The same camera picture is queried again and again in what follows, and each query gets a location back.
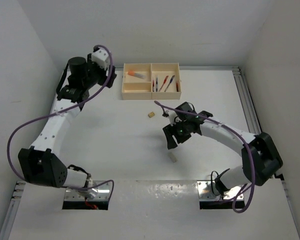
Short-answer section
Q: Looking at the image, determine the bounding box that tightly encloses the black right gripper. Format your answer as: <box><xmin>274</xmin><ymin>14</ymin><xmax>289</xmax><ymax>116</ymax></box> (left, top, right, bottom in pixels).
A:
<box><xmin>162</xmin><ymin>119</ymin><xmax>191</xmax><ymax>149</ymax></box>

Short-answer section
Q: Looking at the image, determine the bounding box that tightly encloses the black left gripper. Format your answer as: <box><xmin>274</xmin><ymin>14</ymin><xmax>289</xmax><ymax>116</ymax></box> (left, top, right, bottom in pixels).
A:
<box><xmin>82</xmin><ymin>53</ymin><xmax>117</xmax><ymax>89</ymax></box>

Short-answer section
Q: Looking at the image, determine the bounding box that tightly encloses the grey speckled eraser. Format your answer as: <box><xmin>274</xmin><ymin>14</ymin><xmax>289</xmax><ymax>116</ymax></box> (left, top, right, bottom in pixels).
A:
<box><xmin>167</xmin><ymin>152</ymin><xmax>178</xmax><ymax>163</ymax></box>

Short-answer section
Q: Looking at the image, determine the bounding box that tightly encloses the orange highlighter marker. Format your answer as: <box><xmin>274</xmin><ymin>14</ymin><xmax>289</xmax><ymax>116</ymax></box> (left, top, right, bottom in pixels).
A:
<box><xmin>127</xmin><ymin>71</ymin><xmax>147</xmax><ymax>79</ymax></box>

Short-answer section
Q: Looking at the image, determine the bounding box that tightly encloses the small tan eraser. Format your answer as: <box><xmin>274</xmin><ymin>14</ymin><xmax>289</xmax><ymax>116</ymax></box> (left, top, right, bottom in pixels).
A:
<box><xmin>148</xmin><ymin>111</ymin><xmax>155</xmax><ymax>118</ymax></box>

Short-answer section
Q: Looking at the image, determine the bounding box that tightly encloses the blue gel pen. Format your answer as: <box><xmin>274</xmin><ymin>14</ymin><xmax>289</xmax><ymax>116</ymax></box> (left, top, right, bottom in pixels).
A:
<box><xmin>164</xmin><ymin>75</ymin><xmax>175</xmax><ymax>92</ymax></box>

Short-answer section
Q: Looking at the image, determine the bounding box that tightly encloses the red gel pen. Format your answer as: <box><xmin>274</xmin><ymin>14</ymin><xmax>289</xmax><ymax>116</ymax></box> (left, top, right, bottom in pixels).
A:
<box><xmin>158</xmin><ymin>75</ymin><xmax>169</xmax><ymax>92</ymax></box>

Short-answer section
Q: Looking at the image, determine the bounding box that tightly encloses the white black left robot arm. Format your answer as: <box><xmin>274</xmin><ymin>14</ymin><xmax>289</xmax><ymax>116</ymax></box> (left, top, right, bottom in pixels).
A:
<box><xmin>18</xmin><ymin>55</ymin><xmax>117</xmax><ymax>189</ymax></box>

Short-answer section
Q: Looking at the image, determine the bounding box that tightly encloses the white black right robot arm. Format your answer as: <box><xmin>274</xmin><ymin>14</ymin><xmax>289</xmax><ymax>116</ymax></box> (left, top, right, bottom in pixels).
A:
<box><xmin>162</xmin><ymin>102</ymin><xmax>283</xmax><ymax>195</ymax></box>

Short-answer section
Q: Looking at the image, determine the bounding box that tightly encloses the cream wooden compartment tray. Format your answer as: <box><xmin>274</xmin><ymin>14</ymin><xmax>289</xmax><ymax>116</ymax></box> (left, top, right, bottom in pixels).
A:
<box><xmin>121</xmin><ymin>63</ymin><xmax>182</xmax><ymax>100</ymax></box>

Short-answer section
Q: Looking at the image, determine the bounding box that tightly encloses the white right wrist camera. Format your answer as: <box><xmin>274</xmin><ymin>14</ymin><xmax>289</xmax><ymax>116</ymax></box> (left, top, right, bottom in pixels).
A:
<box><xmin>162</xmin><ymin>110</ymin><xmax>182</xmax><ymax>126</ymax></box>

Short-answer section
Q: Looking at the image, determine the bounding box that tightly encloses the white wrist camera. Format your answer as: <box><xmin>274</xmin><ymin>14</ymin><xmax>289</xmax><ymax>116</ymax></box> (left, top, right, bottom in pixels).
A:
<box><xmin>162</xmin><ymin>110</ymin><xmax>182</xmax><ymax>126</ymax></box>
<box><xmin>91</xmin><ymin>48</ymin><xmax>110</xmax><ymax>71</ymax></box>

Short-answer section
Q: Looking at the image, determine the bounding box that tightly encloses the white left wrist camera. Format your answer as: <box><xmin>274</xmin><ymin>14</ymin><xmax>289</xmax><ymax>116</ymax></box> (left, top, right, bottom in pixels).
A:
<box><xmin>91</xmin><ymin>48</ymin><xmax>110</xmax><ymax>71</ymax></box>

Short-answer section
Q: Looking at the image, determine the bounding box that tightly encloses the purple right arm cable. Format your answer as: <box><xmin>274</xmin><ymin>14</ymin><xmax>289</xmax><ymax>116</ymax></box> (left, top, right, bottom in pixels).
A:
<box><xmin>154</xmin><ymin>100</ymin><xmax>256</xmax><ymax>214</ymax></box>

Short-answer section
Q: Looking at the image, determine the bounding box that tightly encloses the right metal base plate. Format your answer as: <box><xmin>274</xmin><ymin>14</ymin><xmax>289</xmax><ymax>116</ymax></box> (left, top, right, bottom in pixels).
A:
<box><xmin>197</xmin><ymin>180</ymin><xmax>242</xmax><ymax>202</ymax></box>

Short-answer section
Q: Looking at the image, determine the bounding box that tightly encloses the metal base plate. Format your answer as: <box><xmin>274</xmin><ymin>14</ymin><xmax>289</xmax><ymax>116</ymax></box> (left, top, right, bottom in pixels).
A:
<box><xmin>197</xmin><ymin>180</ymin><xmax>242</xmax><ymax>202</ymax></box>
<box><xmin>64</xmin><ymin>180</ymin><xmax>113</xmax><ymax>202</ymax></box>

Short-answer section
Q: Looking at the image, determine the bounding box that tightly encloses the aluminium frame rail right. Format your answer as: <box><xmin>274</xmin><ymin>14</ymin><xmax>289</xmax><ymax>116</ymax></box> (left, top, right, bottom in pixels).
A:
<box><xmin>233</xmin><ymin>66</ymin><xmax>276</xmax><ymax>179</ymax></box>

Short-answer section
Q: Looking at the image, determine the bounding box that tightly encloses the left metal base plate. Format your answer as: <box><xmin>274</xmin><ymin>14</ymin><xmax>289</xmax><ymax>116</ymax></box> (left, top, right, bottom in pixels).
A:
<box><xmin>64</xmin><ymin>180</ymin><xmax>113</xmax><ymax>202</ymax></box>

